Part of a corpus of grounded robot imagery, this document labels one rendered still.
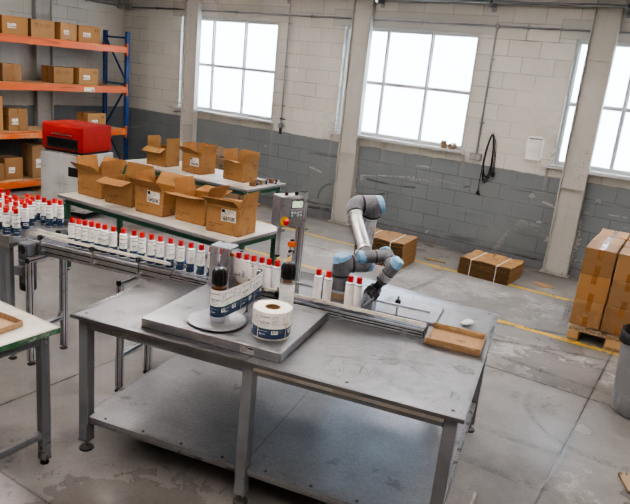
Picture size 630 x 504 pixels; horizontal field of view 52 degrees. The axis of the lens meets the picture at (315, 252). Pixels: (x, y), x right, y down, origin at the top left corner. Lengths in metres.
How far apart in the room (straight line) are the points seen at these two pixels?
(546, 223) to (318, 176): 3.47
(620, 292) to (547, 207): 2.58
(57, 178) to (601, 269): 6.64
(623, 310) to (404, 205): 3.95
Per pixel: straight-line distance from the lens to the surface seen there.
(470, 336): 3.81
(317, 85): 10.02
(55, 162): 9.18
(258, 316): 3.26
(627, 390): 5.25
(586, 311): 6.53
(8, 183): 10.56
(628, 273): 6.40
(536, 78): 8.74
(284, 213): 3.82
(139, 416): 3.91
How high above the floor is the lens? 2.21
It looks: 16 degrees down
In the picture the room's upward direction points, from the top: 6 degrees clockwise
